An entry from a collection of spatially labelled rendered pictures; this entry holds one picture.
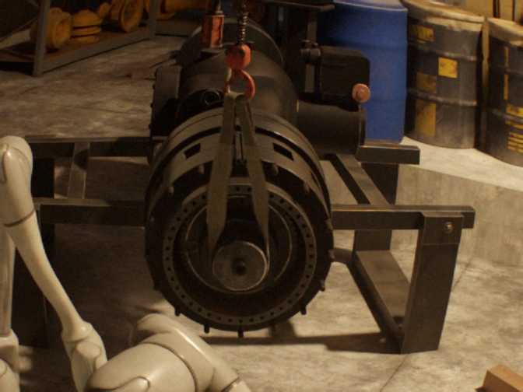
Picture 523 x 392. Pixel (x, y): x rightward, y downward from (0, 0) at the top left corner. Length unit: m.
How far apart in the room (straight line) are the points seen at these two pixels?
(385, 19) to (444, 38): 0.46
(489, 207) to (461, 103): 0.80
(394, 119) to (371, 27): 0.57
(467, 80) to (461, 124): 0.28
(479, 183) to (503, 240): 0.37
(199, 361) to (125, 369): 0.17
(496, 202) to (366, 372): 1.63
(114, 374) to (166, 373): 0.09
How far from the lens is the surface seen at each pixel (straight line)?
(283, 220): 2.85
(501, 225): 5.31
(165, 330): 1.61
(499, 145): 5.79
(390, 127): 5.62
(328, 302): 4.67
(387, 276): 4.80
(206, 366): 1.59
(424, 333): 4.17
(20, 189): 2.21
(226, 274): 2.74
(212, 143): 2.92
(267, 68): 4.11
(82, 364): 2.39
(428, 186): 5.36
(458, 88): 5.79
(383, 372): 4.02
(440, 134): 5.83
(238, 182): 2.73
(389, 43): 5.50
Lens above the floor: 1.86
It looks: 18 degrees down
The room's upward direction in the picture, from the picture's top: 4 degrees clockwise
